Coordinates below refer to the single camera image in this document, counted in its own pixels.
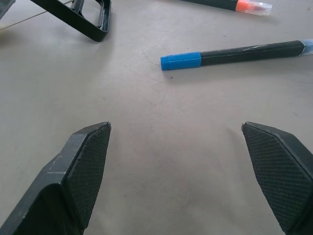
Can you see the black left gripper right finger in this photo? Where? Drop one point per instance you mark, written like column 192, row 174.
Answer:
column 278, row 166

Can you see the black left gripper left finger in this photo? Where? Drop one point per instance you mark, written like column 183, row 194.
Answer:
column 73, row 176

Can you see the dark green plastic tray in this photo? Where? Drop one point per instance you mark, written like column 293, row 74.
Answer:
column 90, row 22

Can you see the black marker with blue cap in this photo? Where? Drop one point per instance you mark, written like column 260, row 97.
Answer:
column 230, row 56

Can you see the black marker with orange cap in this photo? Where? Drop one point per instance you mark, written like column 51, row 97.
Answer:
column 234, row 5

